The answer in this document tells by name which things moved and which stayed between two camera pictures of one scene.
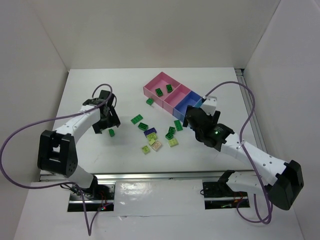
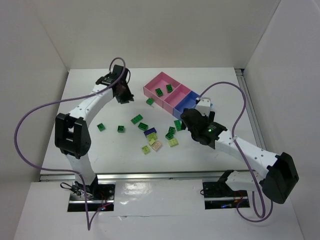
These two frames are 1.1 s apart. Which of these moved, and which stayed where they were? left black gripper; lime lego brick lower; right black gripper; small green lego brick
Moved: left black gripper; small green lego brick
Stayed: lime lego brick lower; right black gripper
